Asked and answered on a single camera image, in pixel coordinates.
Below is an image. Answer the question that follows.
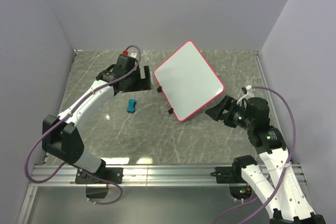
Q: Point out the pink framed whiteboard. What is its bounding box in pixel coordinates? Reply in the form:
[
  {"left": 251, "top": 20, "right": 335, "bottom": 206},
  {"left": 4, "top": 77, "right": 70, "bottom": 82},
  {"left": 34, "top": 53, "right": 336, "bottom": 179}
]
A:
[{"left": 153, "top": 40, "right": 225, "bottom": 122}]

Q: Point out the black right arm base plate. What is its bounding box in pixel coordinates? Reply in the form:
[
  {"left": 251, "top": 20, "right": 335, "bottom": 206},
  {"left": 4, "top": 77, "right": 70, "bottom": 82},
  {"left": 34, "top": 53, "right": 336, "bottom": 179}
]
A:
[{"left": 210, "top": 166, "right": 245, "bottom": 184}]

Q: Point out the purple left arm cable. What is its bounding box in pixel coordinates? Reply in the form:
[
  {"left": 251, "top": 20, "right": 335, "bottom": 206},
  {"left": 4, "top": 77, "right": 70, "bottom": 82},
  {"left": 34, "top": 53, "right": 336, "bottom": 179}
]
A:
[{"left": 25, "top": 45, "right": 142, "bottom": 205}]

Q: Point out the blue black whiteboard eraser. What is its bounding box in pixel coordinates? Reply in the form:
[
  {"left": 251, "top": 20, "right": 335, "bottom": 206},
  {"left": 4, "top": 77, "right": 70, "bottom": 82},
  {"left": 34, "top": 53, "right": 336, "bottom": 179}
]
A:
[{"left": 127, "top": 99, "right": 137, "bottom": 113}]

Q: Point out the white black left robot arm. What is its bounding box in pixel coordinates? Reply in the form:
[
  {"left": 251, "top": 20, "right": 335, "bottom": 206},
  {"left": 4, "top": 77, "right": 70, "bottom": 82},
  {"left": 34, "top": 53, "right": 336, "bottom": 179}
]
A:
[{"left": 41, "top": 51, "right": 152, "bottom": 183}]

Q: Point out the aluminium extrusion rail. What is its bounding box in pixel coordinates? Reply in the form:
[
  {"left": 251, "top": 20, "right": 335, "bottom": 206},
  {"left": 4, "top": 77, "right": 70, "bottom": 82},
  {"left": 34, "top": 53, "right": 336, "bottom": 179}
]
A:
[{"left": 28, "top": 164, "right": 308, "bottom": 187}]

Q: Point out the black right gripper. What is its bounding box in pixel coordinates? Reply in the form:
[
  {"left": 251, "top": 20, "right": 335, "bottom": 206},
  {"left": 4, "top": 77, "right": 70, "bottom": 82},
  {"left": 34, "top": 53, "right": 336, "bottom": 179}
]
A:
[{"left": 204, "top": 94, "right": 254, "bottom": 130}]

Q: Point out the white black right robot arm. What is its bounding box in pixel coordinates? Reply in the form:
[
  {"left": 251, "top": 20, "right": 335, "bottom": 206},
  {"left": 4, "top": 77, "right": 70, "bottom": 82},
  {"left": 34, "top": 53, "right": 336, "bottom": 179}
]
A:
[{"left": 205, "top": 96, "right": 325, "bottom": 223}]

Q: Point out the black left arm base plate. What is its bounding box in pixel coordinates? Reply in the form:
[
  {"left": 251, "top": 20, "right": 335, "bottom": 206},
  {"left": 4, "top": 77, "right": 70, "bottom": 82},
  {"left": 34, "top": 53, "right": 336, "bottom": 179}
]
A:
[{"left": 75, "top": 167, "right": 123, "bottom": 184}]

